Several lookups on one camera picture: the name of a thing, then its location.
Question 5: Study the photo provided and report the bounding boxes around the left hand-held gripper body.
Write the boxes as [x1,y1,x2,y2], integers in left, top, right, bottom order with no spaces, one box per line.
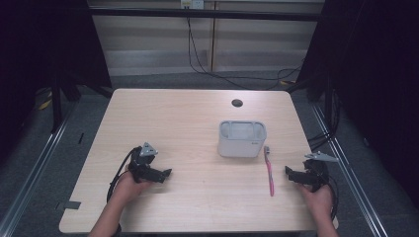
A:
[127,141,160,184]

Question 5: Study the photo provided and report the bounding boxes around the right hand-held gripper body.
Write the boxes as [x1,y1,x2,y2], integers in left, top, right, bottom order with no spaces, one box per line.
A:
[301,150,340,194]

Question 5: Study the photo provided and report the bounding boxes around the pink toothbrush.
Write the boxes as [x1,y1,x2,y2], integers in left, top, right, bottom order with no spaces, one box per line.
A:
[263,145,276,198]

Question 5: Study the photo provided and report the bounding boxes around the white toothbrush holder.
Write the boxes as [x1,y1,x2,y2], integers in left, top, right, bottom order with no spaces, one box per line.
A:
[216,119,268,159]

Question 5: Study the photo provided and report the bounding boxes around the person's right hand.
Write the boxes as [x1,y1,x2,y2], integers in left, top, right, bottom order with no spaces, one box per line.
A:
[298,183,334,215]

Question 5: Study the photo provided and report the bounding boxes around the person's left hand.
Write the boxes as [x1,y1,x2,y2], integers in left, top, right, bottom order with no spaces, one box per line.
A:
[111,167,153,207]

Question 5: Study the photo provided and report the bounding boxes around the grey tape strip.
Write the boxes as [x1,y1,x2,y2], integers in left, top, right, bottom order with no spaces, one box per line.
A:
[54,200,82,211]

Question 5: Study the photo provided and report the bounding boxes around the black curtain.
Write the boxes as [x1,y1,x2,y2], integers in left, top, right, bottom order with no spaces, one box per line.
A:
[286,0,419,211]
[0,0,114,156]

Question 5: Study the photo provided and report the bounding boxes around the bundle of black floor cables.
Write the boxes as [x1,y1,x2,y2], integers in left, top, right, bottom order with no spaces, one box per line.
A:
[306,88,340,152]

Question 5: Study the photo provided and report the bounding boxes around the metal floor rail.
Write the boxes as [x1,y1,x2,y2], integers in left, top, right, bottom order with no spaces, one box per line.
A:
[309,102,389,237]
[0,98,80,237]

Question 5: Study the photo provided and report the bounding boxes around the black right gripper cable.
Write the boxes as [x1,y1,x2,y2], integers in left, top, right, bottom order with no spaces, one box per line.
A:
[327,175,340,221]

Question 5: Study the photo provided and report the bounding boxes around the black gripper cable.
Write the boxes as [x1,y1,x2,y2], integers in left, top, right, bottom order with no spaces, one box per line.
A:
[327,175,340,221]
[106,146,140,203]

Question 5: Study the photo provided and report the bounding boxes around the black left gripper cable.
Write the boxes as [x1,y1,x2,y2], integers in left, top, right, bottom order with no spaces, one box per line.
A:
[106,146,140,203]

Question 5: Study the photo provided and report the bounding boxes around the black wall cable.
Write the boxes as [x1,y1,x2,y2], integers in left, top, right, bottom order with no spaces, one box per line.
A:
[186,8,304,91]

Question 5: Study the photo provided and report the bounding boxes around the black horizontal frame bar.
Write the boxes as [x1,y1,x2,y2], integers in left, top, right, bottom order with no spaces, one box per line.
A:
[88,7,325,23]

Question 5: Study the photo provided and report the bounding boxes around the white wall socket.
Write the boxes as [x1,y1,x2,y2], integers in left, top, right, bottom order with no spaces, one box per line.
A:
[180,0,206,11]

